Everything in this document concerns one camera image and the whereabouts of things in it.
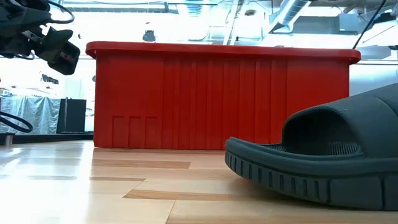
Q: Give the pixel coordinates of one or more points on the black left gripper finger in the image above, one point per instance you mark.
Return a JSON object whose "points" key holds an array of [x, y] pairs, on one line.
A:
{"points": [[60, 49]]}

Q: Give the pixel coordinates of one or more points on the red plastic ribbed bin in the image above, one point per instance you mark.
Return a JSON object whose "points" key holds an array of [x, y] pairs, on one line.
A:
{"points": [[217, 102]]}

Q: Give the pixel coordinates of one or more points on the black rectangular box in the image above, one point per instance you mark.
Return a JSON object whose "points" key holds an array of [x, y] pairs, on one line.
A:
{"points": [[71, 116]]}

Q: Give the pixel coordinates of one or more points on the translucent plastic sheet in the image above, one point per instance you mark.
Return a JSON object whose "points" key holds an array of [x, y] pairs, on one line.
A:
{"points": [[34, 113]]}

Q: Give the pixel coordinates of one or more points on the dark ceiling lamp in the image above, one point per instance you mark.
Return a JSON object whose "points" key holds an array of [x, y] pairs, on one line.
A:
{"points": [[149, 36]]}

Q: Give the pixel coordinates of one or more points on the black rubber slide sandal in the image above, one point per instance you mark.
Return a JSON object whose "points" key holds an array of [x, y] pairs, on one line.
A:
{"points": [[342, 133]]}

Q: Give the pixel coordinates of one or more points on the black frame base rail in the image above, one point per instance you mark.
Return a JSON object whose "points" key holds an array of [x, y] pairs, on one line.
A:
{"points": [[46, 137]]}

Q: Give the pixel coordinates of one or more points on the silver ceiling duct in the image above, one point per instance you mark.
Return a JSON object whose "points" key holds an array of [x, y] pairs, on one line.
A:
{"points": [[290, 15]]}

